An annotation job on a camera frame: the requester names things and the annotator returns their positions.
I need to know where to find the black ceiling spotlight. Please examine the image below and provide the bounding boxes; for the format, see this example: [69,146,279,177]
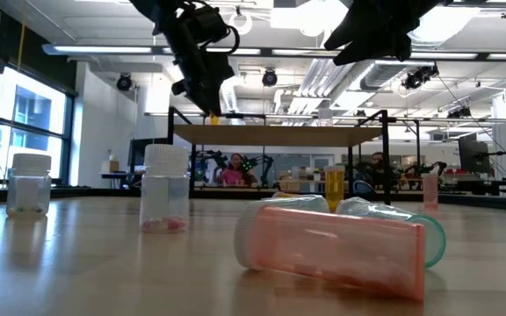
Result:
[115,73,134,92]
[261,68,279,88]

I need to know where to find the large window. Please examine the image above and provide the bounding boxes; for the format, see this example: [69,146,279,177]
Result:
[0,65,76,185]

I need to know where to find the clear bottle with green pills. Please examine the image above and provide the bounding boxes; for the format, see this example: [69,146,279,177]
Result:
[5,153,53,219]

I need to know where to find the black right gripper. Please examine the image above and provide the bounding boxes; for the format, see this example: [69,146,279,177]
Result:
[322,0,445,67]

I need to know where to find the yellow hanging strap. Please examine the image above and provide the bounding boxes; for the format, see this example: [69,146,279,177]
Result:
[15,0,28,74]

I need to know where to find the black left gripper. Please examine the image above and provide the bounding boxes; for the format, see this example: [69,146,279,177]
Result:
[164,12,235,117]

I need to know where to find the person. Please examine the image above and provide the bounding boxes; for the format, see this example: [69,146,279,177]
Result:
[357,151,395,190]
[212,152,259,189]

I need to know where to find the white ring lamp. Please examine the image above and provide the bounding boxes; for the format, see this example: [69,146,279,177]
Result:
[228,11,254,36]

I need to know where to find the black monitor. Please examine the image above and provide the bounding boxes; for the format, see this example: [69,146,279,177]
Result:
[128,138,170,168]
[458,139,491,175]

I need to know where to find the pink pill bottle white cap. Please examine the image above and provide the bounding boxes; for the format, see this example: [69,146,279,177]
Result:
[233,200,427,302]
[422,172,439,211]

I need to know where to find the clear bottle with pink pills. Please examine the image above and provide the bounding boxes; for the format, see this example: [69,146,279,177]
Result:
[139,143,191,234]

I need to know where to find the blue chair back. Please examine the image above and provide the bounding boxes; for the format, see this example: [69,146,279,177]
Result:
[352,179,375,198]

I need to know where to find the wooden shelf black metal frame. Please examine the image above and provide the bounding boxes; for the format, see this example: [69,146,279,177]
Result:
[164,106,393,207]

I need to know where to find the silver air duct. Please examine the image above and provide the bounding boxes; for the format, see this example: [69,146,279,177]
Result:
[359,17,482,92]

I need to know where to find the green pill bottle white cap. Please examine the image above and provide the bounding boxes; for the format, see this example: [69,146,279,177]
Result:
[336,196,448,269]

